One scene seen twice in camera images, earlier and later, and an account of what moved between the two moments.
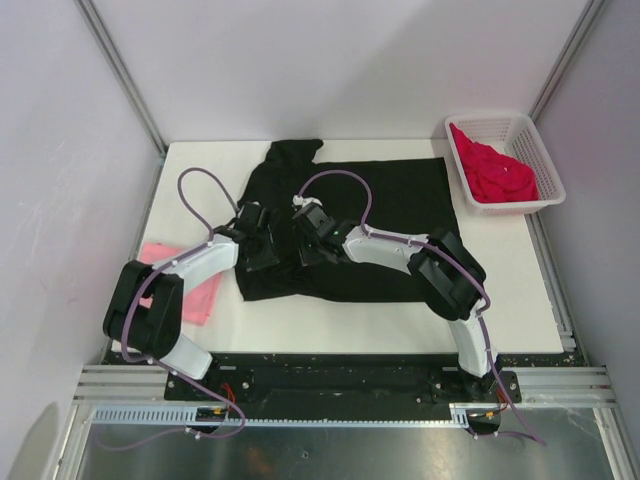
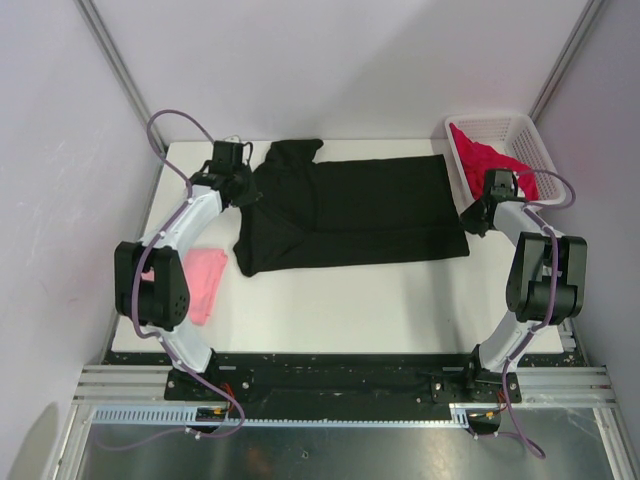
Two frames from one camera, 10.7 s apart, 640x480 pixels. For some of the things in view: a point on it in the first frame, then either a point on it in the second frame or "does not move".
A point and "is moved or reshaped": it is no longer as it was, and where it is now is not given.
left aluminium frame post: (116, 60) does not move
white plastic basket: (517, 135) does not move
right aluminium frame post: (590, 12) does not move
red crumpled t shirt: (491, 176) does not move
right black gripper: (307, 258) → (485, 196)
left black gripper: (269, 258) → (251, 194)
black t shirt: (405, 200) is moved or reshaped
